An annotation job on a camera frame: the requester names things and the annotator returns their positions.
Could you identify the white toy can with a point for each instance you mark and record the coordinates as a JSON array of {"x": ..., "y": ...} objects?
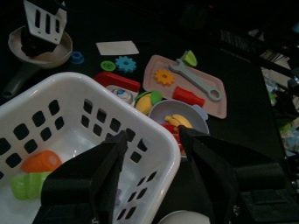
[{"x": 121, "y": 94}]

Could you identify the dark object in pan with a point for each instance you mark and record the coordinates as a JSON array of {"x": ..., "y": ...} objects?
[{"x": 32, "y": 46}]

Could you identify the orange toy carrot piece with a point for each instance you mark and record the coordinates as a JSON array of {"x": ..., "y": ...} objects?
[{"x": 40, "y": 162}]

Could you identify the light green toy carrot top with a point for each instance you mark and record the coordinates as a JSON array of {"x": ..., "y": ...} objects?
[{"x": 26, "y": 185}]

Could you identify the blue toy gear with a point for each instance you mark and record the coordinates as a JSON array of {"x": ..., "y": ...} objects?
[{"x": 125, "y": 64}]

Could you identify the red toy bolt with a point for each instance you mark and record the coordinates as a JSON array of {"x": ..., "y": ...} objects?
[{"x": 186, "y": 96}]

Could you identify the white round dish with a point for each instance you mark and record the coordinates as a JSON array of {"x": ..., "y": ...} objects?
[{"x": 184, "y": 218}]

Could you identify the grey blue toy bowl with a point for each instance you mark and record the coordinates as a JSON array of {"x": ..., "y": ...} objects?
[{"x": 170, "y": 109}]

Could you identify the orange toy gear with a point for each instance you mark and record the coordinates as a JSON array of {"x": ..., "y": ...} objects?
[{"x": 164, "y": 77}]

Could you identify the small blue toy nut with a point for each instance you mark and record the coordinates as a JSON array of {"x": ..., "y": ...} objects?
[{"x": 76, "y": 57}]

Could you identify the yellow toy corn green husk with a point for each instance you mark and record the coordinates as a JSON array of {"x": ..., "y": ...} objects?
[{"x": 145, "y": 102}]

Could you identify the grey toy pan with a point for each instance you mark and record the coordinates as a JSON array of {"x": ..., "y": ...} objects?
[{"x": 46, "y": 57}]

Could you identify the green toy fruit slice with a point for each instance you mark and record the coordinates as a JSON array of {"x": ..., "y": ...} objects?
[{"x": 189, "y": 58}]

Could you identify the yellow toy banana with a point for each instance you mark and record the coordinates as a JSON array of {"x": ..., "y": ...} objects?
[{"x": 178, "y": 120}]

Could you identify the small green toy gear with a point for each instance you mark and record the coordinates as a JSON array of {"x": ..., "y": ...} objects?
[{"x": 106, "y": 65}]

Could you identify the grey toy wrench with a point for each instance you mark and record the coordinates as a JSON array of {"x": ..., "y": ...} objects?
[{"x": 193, "y": 79}]

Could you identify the red toy box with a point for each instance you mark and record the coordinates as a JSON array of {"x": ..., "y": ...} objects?
[{"x": 116, "y": 81}]

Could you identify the pink rectangular tray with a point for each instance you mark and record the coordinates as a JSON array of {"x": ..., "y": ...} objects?
[{"x": 170, "y": 87}]

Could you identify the white paper card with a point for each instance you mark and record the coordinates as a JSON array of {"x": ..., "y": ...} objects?
[{"x": 116, "y": 47}]

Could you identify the white perforated plastic basket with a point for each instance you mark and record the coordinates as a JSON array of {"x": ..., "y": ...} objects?
[{"x": 77, "y": 122}]

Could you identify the red toy food piece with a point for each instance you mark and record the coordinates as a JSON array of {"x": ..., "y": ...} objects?
[{"x": 172, "y": 132}]

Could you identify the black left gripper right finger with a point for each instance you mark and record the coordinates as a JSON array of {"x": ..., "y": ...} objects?
[{"x": 217, "y": 163}]

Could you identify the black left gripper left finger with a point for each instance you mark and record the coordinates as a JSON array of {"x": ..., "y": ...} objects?
[{"x": 82, "y": 178}]

